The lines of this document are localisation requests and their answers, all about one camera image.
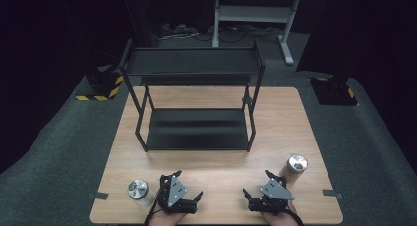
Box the bundle of floor cables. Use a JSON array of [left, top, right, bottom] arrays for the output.
[[158, 22, 283, 44]]

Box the black box with hazard stripes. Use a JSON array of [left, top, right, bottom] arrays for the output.
[[75, 66, 125, 102], [309, 76, 359, 107]]

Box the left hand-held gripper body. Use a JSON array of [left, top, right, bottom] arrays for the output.
[[156, 174, 198, 216]]

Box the grey tape strip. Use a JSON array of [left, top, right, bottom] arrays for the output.
[[87, 191, 109, 201], [322, 188, 344, 200]]

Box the grey metal stand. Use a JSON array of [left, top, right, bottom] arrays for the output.
[[211, 0, 303, 66]]

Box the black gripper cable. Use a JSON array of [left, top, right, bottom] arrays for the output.
[[143, 183, 165, 226], [283, 207, 305, 226]]

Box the person's left hand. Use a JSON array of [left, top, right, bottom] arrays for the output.
[[147, 204, 186, 226]]

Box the clear jar with silver lid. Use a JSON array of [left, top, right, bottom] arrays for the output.
[[127, 178, 155, 207]]

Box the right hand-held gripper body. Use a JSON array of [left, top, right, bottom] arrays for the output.
[[248, 177, 296, 216]]

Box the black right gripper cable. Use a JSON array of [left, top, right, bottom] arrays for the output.
[[283, 207, 305, 226]]

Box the black two-tier metal shelf rack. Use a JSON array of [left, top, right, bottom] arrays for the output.
[[118, 38, 266, 153]]

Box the person's right hand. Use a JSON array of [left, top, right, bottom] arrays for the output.
[[259, 199, 298, 226]]

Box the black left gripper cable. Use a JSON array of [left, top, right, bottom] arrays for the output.
[[143, 183, 165, 226]]

